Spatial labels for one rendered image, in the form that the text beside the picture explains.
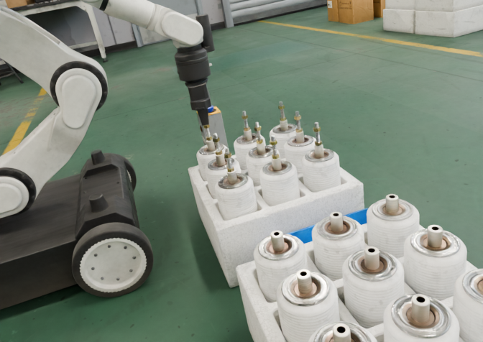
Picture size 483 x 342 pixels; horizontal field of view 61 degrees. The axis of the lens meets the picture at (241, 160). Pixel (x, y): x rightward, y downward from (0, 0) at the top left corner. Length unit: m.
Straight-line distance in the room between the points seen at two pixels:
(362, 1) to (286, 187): 3.83
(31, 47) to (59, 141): 0.25
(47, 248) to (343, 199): 0.76
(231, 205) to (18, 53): 0.65
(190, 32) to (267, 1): 5.29
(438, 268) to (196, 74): 0.73
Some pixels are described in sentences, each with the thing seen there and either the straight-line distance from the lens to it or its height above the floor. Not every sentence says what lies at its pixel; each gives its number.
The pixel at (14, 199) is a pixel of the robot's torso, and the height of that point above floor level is 0.27.
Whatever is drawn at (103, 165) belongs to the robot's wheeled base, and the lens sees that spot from 1.44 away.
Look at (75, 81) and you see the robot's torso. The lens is 1.14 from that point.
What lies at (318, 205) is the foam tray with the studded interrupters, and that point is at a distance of 1.05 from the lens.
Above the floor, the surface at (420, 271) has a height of 0.22.
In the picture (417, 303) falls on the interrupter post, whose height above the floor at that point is 0.28.
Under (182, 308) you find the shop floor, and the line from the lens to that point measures 1.08.
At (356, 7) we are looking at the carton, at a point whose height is 0.16.
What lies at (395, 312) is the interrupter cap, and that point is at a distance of 0.65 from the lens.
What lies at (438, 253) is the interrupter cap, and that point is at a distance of 0.75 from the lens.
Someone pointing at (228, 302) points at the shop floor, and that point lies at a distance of 1.05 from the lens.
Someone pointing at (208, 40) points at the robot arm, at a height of 0.56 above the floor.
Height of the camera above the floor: 0.72
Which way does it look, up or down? 25 degrees down
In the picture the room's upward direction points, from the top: 11 degrees counter-clockwise
